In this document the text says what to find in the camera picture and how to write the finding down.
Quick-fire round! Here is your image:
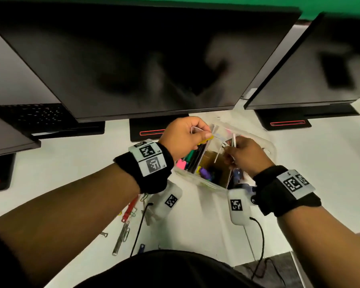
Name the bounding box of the person's right forearm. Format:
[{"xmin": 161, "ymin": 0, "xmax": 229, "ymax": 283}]
[{"xmin": 277, "ymin": 204, "xmax": 360, "ymax": 288}]

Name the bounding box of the black computer monitor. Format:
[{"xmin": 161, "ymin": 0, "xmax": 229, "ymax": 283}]
[
  {"xmin": 244, "ymin": 12, "xmax": 360, "ymax": 110},
  {"xmin": 0, "ymin": 110, "xmax": 42, "ymax": 158},
  {"xmin": 0, "ymin": 1, "xmax": 302, "ymax": 123}
]

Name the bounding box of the person's right hand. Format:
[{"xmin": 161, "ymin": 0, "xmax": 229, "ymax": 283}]
[{"xmin": 223, "ymin": 136, "xmax": 275, "ymax": 179}]

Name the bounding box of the black cable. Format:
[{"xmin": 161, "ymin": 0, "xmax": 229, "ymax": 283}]
[
  {"xmin": 130, "ymin": 202, "xmax": 154, "ymax": 258},
  {"xmin": 249, "ymin": 217, "xmax": 286, "ymax": 281}
]

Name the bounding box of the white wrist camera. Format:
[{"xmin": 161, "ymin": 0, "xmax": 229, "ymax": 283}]
[
  {"xmin": 227, "ymin": 188, "xmax": 257, "ymax": 226},
  {"xmin": 146, "ymin": 180, "xmax": 184, "ymax": 221}
]

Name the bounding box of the clear plastic storage box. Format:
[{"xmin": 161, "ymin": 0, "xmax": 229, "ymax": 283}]
[{"xmin": 172, "ymin": 116, "xmax": 276, "ymax": 195}]

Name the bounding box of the black marker wristband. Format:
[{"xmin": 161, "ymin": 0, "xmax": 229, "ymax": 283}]
[
  {"xmin": 113, "ymin": 140, "xmax": 174, "ymax": 194},
  {"xmin": 253, "ymin": 165, "xmax": 322, "ymax": 218}
]

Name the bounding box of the bundle of pens and markers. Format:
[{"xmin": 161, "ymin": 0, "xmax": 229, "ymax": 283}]
[{"xmin": 177, "ymin": 140, "xmax": 210, "ymax": 174}]

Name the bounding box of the person's black clothing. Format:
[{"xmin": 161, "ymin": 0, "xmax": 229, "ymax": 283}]
[{"xmin": 0, "ymin": 230, "xmax": 258, "ymax": 288}]

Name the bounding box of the white desk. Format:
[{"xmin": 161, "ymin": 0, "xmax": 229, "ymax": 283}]
[{"xmin": 0, "ymin": 96, "xmax": 360, "ymax": 288}]

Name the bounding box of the person's left hand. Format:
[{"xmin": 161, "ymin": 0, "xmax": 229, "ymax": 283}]
[{"xmin": 158, "ymin": 116, "xmax": 214, "ymax": 162}]

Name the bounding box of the white plastic clip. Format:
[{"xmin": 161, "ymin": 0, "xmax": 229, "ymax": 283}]
[{"xmin": 214, "ymin": 133, "xmax": 238, "ymax": 164}]

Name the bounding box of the black keyboard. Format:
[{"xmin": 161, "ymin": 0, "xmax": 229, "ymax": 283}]
[
  {"xmin": 31, "ymin": 121, "xmax": 106, "ymax": 139},
  {"xmin": 0, "ymin": 103, "xmax": 72, "ymax": 131}
]

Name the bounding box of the green backdrop cloth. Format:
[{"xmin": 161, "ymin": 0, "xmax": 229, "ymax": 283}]
[{"xmin": 78, "ymin": 0, "xmax": 360, "ymax": 20}]

